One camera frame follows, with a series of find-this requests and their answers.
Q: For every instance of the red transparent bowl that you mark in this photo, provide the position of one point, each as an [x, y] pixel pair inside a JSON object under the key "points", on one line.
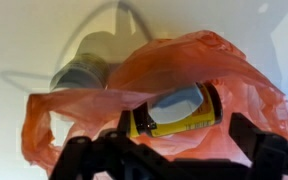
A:
{"points": [[170, 66]]}

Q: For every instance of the yellow black can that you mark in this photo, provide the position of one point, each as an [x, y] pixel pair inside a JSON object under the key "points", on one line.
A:
{"points": [[184, 128]]}

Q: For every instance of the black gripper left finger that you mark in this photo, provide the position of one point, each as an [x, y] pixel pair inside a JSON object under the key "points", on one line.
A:
{"points": [[94, 156]]}

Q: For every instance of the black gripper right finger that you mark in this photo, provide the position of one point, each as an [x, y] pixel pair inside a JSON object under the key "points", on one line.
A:
{"points": [[277, 160]]}

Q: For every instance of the small beige bottle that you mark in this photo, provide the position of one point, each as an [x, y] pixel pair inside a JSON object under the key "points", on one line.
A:
{"points": [[80, 73]]}

